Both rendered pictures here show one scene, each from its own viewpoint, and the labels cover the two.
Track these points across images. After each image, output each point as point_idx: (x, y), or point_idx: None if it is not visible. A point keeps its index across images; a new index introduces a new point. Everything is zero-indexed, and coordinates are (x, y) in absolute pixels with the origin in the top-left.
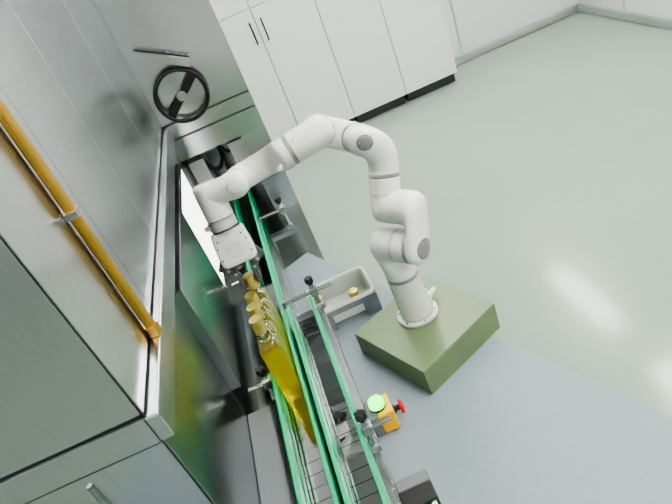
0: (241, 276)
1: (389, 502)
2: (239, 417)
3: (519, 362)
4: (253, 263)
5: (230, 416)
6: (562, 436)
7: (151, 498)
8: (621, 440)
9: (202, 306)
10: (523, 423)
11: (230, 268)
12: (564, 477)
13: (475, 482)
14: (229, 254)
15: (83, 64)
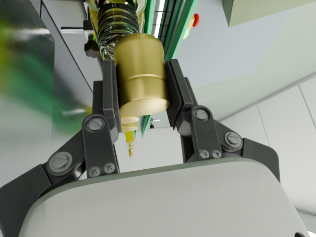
0: (121, 127)
1: None
2: (55, 50)
3: (279, 14)
4: (192, 147)
5: (64, 86)
6: (231, 58)
7: None
8: (239, 65)
9: (3, 163)
10: (229, 47)
11: (75, 166)
12: (213, 68)
13: (188, 60)
14: None
15: None
